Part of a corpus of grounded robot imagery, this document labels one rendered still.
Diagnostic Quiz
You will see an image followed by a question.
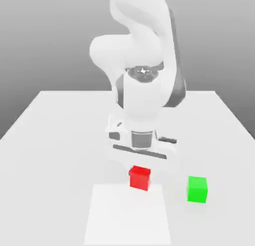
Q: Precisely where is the small red cube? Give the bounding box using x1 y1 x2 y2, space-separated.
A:
128 165 151 191

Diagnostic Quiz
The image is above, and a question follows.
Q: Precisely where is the small green cube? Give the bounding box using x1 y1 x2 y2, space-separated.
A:
186 175 208 204

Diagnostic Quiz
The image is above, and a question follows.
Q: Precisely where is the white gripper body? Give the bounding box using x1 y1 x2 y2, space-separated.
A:
107 143 176 172

